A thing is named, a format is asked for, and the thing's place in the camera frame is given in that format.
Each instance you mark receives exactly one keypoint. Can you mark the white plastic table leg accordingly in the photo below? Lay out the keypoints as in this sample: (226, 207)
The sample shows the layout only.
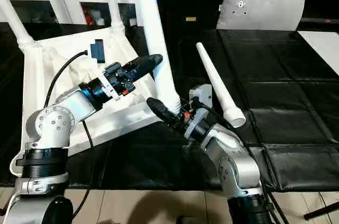
(220, 83)
(156, 33)
(112, 1)
(13, 20)

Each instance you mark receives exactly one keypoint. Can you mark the white plastic table top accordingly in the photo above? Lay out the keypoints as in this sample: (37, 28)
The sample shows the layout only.
(53, 70)

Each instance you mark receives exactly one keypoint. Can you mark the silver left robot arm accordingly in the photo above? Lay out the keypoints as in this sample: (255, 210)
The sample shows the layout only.
(53, 128)

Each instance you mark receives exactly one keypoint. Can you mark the small tan label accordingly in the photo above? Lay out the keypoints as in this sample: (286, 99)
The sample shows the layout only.
(190, 18)

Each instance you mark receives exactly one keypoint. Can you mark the black work mat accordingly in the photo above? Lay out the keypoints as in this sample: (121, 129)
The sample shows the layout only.
(286, 107)

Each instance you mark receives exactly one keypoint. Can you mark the grey cushion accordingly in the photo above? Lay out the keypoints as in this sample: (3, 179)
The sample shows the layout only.
(262, 7)

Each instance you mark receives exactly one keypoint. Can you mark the white flat sheet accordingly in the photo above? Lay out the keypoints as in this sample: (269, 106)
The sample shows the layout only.
(323, 49)

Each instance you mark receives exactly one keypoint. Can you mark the black stand leg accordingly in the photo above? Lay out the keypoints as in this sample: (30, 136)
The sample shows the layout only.
(323, 211)

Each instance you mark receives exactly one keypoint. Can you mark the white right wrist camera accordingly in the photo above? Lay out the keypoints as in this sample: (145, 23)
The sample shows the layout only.
(201, 96)

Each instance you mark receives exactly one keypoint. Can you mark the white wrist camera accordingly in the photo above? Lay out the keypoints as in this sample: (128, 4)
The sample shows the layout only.
(98, 54)
(201, 96)

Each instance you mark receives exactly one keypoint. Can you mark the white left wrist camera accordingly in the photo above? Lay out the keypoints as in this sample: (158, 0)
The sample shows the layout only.
(98, 54)

